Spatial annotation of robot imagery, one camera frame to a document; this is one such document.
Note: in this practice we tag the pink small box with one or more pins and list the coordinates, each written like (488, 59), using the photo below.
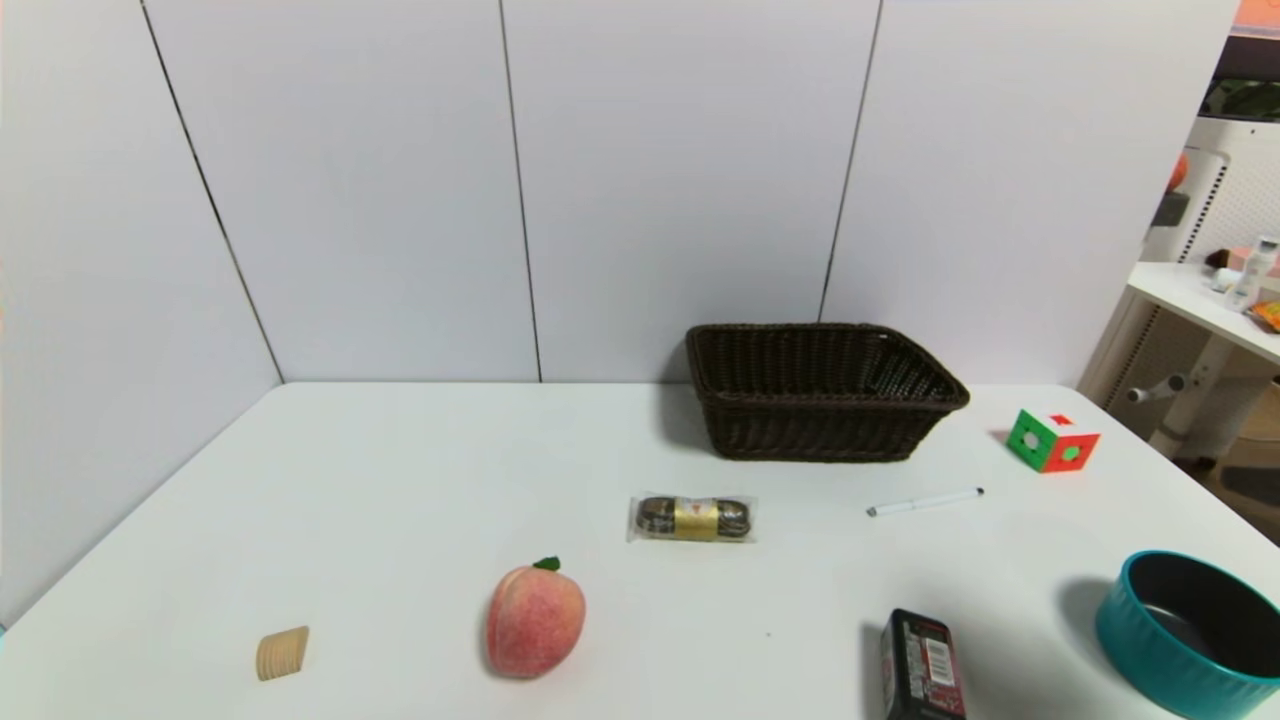
(1240, 260)

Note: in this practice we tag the ridged wooden block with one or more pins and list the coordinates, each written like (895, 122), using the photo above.
(283, 653)

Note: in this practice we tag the white bottle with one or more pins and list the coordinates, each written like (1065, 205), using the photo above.
(1250, 275)

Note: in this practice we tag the orange ball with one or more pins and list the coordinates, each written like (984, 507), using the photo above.
(1178, 172)

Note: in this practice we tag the clear wrapped gold-band pack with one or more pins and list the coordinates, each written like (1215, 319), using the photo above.
(692, 518)

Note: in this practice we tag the green orange puzzle cube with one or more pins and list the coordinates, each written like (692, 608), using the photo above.
(1040, 445)

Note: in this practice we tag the brown wicker basket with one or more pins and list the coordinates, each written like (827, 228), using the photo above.
(820, 420)

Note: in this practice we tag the black box with barcode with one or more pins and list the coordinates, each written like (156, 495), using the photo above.
(920, 668)

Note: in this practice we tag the pink peach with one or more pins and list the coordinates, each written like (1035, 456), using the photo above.
(535, 620)

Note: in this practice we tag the white pen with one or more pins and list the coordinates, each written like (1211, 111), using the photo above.
(925, 501)

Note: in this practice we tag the orange snack packet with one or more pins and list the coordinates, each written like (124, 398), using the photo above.
(1268, 316)

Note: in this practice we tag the white side desk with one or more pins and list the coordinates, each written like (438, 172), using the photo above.
(1190, 290)

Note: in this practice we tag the white pegboard panel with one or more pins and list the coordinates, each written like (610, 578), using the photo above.
(1240, 190)

